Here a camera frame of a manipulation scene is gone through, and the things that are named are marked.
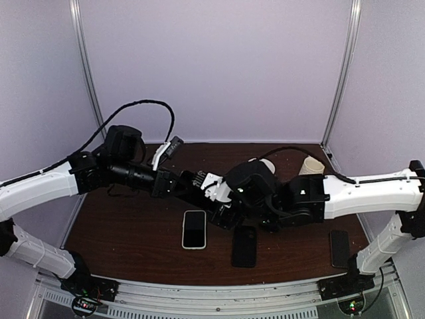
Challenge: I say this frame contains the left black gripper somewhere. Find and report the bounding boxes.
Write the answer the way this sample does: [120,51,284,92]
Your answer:
[111,158,193,199]

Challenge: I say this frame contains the clear white phone case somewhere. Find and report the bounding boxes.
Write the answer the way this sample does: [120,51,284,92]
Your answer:
[181,209,207,249]

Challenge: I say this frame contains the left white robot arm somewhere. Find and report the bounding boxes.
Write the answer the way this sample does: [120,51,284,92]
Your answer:
[1,126,214,295]

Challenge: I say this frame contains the black phone case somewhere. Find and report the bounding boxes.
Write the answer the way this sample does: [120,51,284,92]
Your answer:
[231,225,257,268]

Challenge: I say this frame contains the white ceramic bowl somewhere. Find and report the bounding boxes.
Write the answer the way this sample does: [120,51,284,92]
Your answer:
[248,158,276,173]

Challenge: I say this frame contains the left aluminium frame post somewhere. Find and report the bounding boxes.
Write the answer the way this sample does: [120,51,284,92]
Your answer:
[69,0,104,128]

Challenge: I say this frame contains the aluminium frame post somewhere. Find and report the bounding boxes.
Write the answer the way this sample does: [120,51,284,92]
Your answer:
[320,0,363,149]
[69,0,104,128]

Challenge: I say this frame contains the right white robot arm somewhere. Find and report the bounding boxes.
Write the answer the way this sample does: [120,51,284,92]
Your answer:
[205,159,424,294]

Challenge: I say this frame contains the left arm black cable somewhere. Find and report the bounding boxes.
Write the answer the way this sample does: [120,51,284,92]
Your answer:
[0,98,176,187]

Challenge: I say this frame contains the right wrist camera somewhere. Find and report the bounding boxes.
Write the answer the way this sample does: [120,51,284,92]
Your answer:
[193,171,231,203]

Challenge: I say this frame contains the cream ceramic mug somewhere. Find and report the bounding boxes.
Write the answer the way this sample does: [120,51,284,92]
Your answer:
[299,156,325,175]

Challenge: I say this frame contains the white-edged black phone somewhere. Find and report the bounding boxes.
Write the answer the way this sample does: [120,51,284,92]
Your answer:
[183,211,206,248]

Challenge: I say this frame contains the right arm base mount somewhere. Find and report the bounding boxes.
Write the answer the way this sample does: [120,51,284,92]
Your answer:
[317,274,375,316]

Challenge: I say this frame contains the black phone right edge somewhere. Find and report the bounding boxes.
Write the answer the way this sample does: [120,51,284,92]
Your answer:
[329,230,350,268]

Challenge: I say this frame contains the right aluminium frame post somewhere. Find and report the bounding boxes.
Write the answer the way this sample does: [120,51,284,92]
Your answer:
[320,0,363,149]

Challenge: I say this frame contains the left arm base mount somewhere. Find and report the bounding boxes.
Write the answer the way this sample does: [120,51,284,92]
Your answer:
[58,276,119,318]

